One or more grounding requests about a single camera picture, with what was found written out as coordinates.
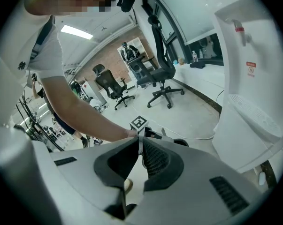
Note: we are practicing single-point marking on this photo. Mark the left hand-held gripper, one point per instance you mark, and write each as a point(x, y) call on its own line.
point(139, 123)

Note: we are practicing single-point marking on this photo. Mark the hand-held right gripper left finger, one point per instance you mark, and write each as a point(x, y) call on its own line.
point(80, 163)

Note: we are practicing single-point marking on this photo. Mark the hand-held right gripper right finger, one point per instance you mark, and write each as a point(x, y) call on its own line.
point(197, 167)

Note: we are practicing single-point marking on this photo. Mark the person's left forearm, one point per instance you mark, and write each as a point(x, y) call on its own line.
point(85, 116)

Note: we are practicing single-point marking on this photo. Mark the beige shoe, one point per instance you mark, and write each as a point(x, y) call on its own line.
point(128, 185)

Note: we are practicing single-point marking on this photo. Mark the black tripod stand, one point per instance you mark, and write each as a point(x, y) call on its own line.
point(35, 123)

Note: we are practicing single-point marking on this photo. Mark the small white floor object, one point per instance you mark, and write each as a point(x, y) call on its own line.
point(262, 178)

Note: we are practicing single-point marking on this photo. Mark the white low cabinet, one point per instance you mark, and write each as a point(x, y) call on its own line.
point(92, 90)

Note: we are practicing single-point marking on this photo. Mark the black office chair with armrests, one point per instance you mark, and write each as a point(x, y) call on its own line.
point(139, 67)

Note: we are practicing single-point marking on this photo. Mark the yellow jar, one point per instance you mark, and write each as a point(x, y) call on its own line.
point(181, 61)

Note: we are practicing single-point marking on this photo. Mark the black cloth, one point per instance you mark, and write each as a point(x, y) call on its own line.
point(197, 65)

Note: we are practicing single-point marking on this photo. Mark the black mesh office chair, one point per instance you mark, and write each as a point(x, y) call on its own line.
point(108, 81)

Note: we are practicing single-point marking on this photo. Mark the tall black office chair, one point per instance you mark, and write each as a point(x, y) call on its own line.
point(160, 55)

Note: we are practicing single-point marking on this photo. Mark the clear water bottle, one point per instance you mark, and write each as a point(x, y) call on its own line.
point(195, 56)

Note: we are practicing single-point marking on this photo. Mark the white water dispenser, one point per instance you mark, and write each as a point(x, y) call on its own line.
point(249, 90)

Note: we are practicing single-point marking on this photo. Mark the white open shelf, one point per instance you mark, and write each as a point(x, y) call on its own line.
point(137, 42)

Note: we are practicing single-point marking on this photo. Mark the person's white shirt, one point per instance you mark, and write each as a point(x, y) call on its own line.
point(47, 55)

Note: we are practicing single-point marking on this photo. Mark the ceiling light panel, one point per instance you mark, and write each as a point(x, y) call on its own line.
point(76, 32)

